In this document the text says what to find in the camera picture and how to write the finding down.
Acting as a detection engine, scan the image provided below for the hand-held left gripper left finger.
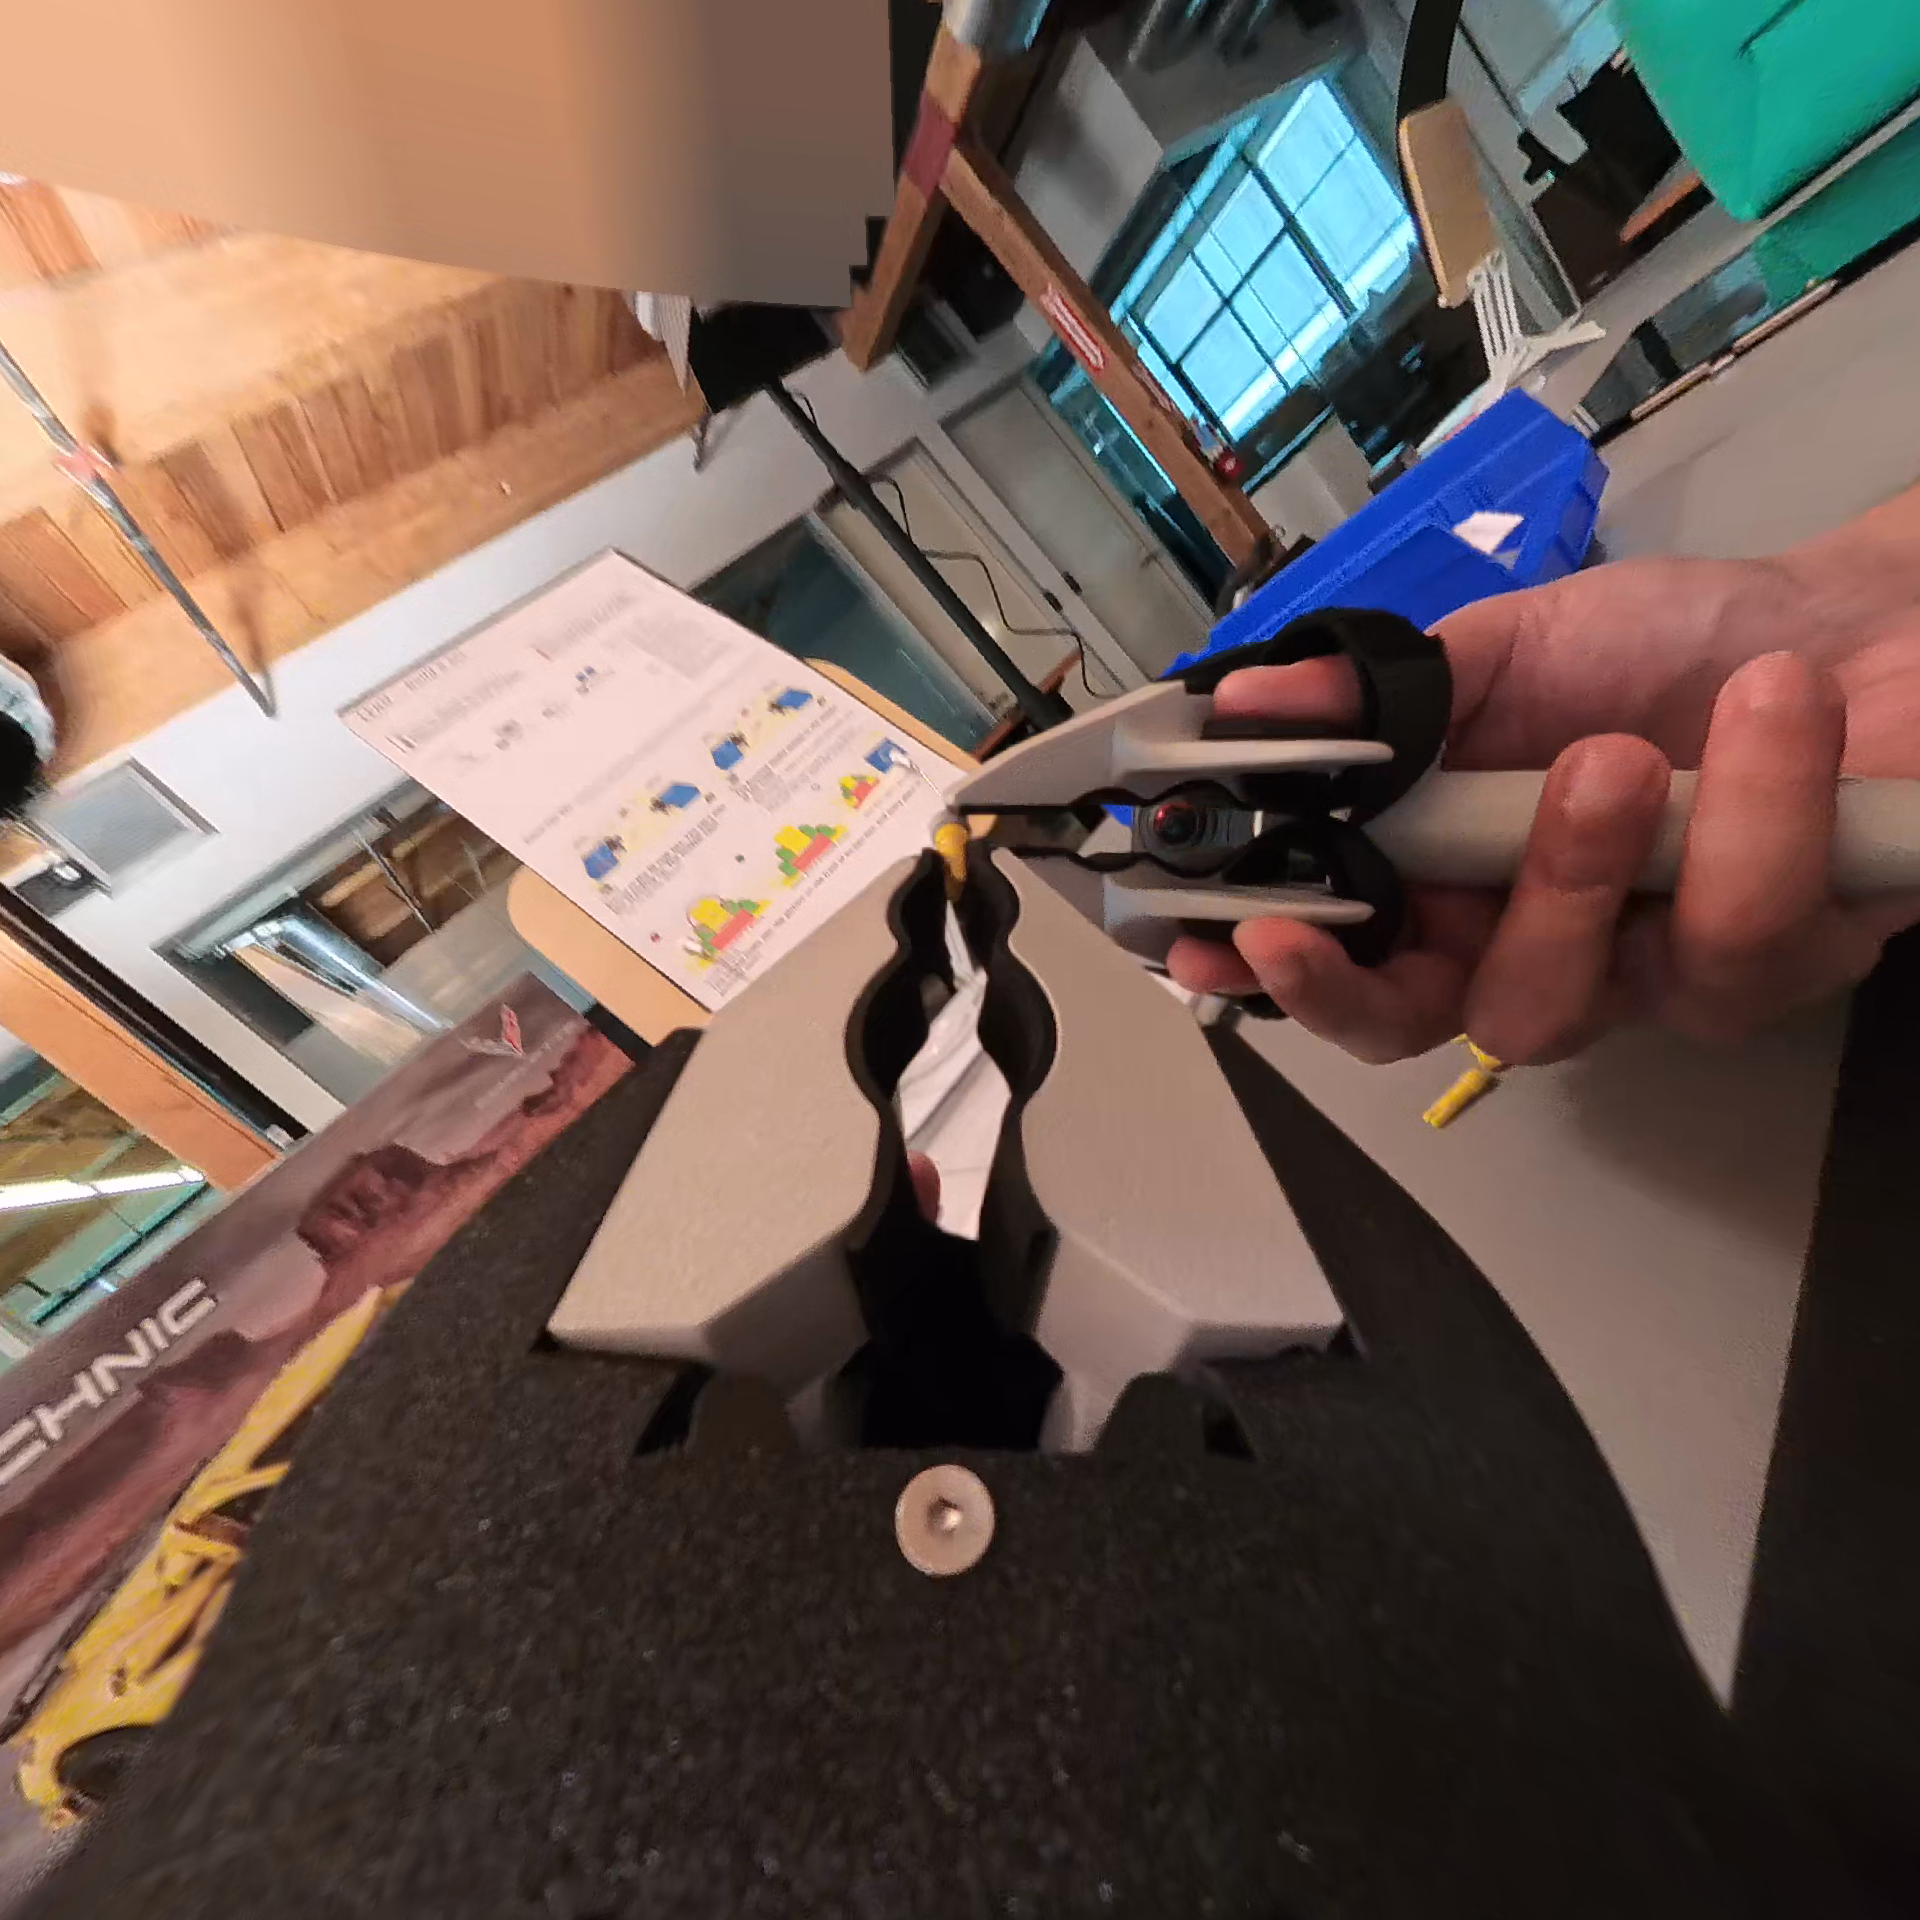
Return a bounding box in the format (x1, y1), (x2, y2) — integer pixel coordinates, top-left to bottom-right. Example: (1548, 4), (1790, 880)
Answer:
(546, 855), (940, 1426)

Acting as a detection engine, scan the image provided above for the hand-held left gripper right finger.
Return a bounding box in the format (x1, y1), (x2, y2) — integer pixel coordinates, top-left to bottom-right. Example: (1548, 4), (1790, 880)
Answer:
(960, 855), (1345, 1449)

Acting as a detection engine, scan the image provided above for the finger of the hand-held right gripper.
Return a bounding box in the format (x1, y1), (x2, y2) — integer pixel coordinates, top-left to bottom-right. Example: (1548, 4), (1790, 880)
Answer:
(951, 680), (1398, 822)
(996, 845), (1379, 964)

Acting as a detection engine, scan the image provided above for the pile of yellow lego pins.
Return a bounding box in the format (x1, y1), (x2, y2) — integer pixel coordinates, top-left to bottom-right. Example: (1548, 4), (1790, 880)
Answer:
(1423, 1034), (1505, 1128)

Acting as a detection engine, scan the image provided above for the black lego set box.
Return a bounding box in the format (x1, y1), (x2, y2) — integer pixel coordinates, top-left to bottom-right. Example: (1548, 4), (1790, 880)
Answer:
(0, 972), (640, 1854)

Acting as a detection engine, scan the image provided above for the person's right hand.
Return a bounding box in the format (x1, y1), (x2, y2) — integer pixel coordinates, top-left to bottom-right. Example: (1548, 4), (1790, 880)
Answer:
(1168, 486), (1920, 1069)

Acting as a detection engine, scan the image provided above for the black tripod pole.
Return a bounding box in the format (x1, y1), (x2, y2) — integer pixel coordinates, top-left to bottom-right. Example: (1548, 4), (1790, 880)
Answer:
(765, 375), (1075, 722)

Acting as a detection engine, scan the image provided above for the wooden document holder stand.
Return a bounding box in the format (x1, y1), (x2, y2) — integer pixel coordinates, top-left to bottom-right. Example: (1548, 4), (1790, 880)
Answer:
(508, 657), (983, 1048)

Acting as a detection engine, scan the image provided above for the stack of blue plastic bins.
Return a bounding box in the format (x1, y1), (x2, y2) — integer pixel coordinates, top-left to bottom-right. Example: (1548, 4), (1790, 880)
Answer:
(1168, 389), (1610, 706)

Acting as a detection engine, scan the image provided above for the white printed instruction sheet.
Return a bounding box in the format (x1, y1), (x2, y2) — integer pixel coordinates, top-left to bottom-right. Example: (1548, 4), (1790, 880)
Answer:
(336, 546), (963, 1013)

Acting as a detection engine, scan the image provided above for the teal tote bag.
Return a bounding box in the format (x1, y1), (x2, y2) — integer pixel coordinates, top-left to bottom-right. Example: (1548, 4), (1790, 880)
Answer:
(1611, 0), (1920, 294)

